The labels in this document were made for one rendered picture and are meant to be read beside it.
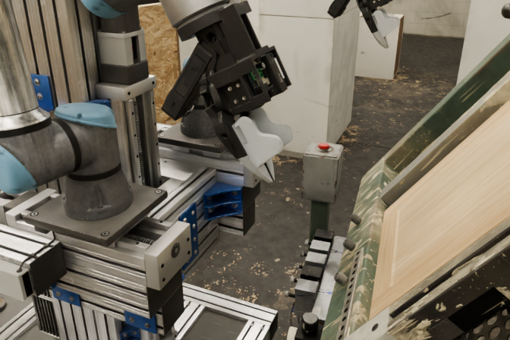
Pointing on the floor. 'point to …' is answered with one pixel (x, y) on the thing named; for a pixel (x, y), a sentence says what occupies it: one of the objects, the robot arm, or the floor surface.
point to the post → (318, 217)
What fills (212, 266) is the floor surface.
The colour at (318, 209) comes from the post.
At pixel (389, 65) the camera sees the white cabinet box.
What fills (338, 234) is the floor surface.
